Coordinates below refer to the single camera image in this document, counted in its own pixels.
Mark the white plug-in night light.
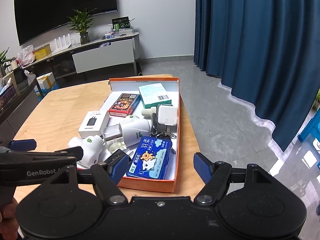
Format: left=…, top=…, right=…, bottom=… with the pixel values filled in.
left=68, top=135, right=103, bottom=168

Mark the white charger packaging box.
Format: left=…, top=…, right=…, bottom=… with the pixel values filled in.
left=78, top=111, right=110, bottom=139

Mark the clear glass perfume bottle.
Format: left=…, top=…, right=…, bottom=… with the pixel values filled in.
left=102, top=117, right=131, bottom=153

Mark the blue dental floss box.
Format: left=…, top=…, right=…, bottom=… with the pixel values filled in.
left=126, top=137, right=172, bottom=180

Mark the white mosquito repellent plug heater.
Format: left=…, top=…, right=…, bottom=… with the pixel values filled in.
left=119, top=115, right=150, bottom=147

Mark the black car key fob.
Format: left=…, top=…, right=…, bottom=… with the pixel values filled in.
left=150, top=113, right=177, bottom=148

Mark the white usb wall charger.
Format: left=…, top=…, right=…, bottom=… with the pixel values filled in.
left=157, top=105, right=178, bottom=133

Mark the black usb wall charger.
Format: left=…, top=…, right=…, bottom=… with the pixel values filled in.
left=105, top=149, right=131, bottom=166

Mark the person's left hand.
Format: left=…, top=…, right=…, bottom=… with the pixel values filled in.
left=0, top=198, right=19, bottom=240

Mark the black glass side table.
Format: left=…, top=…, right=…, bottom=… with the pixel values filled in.
left=1, top=79, right=43, bottom=141

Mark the purple patterned storage box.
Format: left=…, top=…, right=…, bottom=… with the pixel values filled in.
left=0, top=85, right=16, bottom=109

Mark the blue plastic bag on floor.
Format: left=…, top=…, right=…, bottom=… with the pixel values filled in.
left=36, top=82, right=60, bottom=101

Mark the red playing card box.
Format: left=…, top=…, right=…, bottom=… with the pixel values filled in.
left=108, top=93, right=140, bottom=117

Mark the white yellow carton on floor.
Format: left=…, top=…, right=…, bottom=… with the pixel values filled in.
left=37, top=72, right=56, bottom=89

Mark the orange white cardboard box lid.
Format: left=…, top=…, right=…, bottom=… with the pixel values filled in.
left=75, top=76, right=181, bottom=194

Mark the white plastic bag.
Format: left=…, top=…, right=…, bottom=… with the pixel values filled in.
left=16, top=45, right=35, bottom=67

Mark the teal cardboard box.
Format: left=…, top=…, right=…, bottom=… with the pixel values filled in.
left=138, top=83, right=171, bottom=109

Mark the large leafy plant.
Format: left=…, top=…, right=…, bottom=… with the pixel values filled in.
left=0, top=47, right=12, bottom=77

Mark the yellow box on console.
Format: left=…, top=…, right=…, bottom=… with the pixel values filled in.
left=34, top=44, right=52, bottom=60

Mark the white wifi router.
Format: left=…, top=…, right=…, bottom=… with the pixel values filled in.
left=52, top=34, right=72, bottom=54

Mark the white black tv console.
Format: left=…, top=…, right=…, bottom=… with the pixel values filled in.
left=22, top=32, right=141, bottom=74

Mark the green potted plant glass vase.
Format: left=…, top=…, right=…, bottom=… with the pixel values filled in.
left=68, top=9, right=94, bottom=45

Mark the black framed sign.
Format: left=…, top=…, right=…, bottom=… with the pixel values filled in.
left=112, top=16, right=131, bottom=31

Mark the blue curtain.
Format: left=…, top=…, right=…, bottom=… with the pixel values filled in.
left=194, top=0, right=319, bottom=150

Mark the black wall television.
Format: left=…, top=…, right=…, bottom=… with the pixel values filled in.
left=14, top=0, right=117, bottom=45

